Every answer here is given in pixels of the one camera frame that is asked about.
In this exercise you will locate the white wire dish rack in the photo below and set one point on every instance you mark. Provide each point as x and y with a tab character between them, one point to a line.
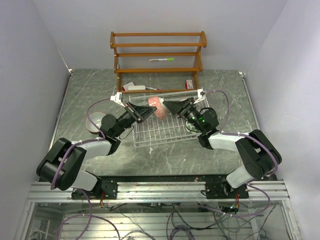
154	132

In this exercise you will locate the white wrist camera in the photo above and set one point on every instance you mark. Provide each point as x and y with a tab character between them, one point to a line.
117	98
200	95

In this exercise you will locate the green capped marker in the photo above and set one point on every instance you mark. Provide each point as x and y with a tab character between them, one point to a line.
161	59

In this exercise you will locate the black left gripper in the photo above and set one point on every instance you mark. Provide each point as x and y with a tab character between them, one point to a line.
141	112

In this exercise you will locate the white rectangular eraser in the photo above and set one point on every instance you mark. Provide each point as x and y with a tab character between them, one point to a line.
137	88

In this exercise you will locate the red floral pattern bowl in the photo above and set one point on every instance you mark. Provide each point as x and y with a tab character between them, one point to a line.
161	110

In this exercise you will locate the wooden shelf rack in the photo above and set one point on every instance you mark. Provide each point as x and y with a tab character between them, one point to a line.
132	51

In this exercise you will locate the aluminium mounting rail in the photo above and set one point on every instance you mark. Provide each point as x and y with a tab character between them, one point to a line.
156	192

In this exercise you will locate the blue dotted bowl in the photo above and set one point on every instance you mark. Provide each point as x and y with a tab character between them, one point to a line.
94	123

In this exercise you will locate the green leaf pattern bowl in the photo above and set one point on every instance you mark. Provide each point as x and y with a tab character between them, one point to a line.
190	127

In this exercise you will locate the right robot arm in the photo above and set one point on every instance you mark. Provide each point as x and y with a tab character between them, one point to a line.
259	157

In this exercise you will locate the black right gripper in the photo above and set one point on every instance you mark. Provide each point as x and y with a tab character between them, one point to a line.
178	106

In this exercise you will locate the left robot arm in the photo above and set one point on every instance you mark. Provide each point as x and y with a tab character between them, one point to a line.
61	166

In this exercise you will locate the red white small box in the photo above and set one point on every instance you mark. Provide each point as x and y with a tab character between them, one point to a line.
189	84

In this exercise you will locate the red tipped pen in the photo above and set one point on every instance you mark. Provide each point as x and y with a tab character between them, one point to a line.
150	88

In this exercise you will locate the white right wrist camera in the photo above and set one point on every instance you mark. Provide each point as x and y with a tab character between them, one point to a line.
200	95

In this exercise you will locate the red white card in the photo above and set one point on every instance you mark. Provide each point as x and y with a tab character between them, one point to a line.
127	86

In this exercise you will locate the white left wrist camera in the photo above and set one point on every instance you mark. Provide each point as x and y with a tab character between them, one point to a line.
117	98

